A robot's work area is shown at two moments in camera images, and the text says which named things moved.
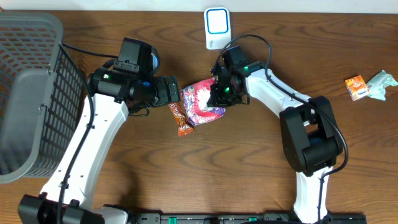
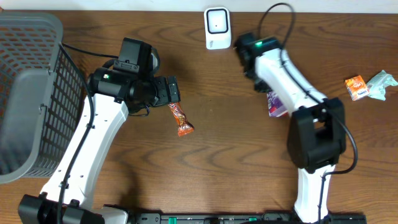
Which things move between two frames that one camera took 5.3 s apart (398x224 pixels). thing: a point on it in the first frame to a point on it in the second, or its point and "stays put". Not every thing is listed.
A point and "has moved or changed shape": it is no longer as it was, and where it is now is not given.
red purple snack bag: (195, 98) has moved or changed shape
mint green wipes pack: (377, 86) stays put
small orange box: (356, 87) stays put
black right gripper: (216, 101) to (259, 86)
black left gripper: (170, 89) stays put
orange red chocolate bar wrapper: (185, 126) stays put
